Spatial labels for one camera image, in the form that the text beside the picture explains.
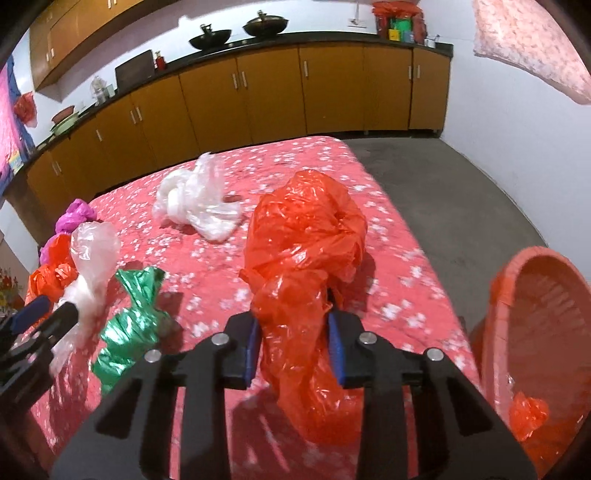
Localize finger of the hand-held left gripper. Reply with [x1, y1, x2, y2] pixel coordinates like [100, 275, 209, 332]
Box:
[0, 294, 53, 340]
[18, 301, 81, 357]

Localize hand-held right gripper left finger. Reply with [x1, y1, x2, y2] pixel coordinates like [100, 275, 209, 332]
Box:
[51, 311, 262, 480]

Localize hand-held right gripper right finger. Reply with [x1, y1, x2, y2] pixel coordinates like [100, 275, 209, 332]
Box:
[327, 310, 539, 480]

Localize translucent white plastic bag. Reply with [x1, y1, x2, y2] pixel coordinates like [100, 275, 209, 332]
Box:
[48, 221, 122, 378]

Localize large red plastic bag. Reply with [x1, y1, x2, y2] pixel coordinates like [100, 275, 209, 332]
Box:
[239, 169, 371, 448]

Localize small red plastic bag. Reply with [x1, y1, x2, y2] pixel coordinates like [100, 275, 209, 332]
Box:
[509, 391, 551, 443]

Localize red plastic basket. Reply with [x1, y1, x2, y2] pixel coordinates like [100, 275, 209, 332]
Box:
[470, 246, 591, 477]

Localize flower print picture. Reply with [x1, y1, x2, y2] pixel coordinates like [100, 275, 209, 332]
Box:
[0, 265, 24, 320]

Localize orange plastic bag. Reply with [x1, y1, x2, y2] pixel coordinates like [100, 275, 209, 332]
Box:
[25, 235, 80, 309]

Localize green foil wrapper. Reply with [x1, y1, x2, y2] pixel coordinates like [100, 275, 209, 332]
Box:
[91, 266, 173, 396]

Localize magenta plastic bag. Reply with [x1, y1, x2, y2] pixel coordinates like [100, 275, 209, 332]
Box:
[40, 198, 99, 265]

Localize table with red floral cloth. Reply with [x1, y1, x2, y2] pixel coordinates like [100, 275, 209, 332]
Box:
[18, 136, 484, 480]

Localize white knotted plastic bag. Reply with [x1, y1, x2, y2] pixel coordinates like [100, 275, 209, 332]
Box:
[152, 152, 244, 242]

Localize green basin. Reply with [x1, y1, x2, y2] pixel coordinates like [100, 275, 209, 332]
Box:
[49, 114, 80, 137]

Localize hanging red plastic bag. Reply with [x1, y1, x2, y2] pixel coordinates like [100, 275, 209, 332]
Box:
[13, 91, 38, 128]

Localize clear plastic bottle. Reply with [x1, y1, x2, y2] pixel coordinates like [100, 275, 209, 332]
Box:
[89, 76, 110, 105]

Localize dark cutting board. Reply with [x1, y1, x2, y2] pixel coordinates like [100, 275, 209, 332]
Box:
[115, 49, 156, 93]

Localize wooden lower kitchen cabinets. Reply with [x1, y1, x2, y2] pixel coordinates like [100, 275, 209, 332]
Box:
[25, 42, 451, 205]

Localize wooden kitchen cabinets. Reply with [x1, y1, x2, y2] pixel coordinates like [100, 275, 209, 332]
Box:
[25, 42, 451, 205]
[30, 0, 186, 91]

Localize wooden upper kitchen cabinets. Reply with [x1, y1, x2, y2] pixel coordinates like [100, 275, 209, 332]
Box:
[30, 0, 186, 91]

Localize black kitchen countertop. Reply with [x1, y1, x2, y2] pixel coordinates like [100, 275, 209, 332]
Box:
[34, 30, 454, 154]

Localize black open wok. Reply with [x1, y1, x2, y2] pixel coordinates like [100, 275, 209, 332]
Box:
[189, 23, 233, 51]

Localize black wok with lid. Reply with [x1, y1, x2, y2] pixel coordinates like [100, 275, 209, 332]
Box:
[243, 10, 290, 38]

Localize red plastic bag bundle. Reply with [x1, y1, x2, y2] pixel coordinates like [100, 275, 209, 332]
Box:
[371, 1, 426, 45]

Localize pink floral curtain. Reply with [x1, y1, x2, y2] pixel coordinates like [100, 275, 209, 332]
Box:
[471, 0, 591, 105]

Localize pink printed wall cloth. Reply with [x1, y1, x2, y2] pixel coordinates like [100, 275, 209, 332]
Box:
[0, 64, 36, 182]

